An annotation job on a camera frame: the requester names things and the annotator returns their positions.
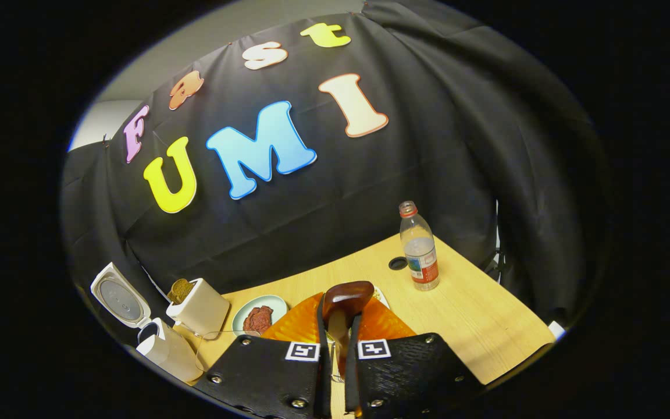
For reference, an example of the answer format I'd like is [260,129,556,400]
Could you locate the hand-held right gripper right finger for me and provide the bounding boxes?
[344,294,482,419]

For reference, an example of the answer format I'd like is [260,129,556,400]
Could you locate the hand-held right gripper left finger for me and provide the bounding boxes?
[207,291,333,419]

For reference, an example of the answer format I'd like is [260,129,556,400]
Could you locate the brown wooden spoon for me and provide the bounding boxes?
[321,280,376,382]

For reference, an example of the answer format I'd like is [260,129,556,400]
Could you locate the white rice cooker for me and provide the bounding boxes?
[90,261,205,384]

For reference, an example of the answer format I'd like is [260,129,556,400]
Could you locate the pale green plate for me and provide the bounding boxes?
[231,294,288,338]

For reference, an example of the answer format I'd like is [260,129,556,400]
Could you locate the white toaster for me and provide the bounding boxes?
[166,278,231,339]

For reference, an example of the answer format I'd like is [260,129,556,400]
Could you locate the clear plastic water bottle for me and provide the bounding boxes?
[398,200,441,292]

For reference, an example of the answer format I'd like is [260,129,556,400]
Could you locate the black backdrop cloth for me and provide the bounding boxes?
[60,0,609,350]

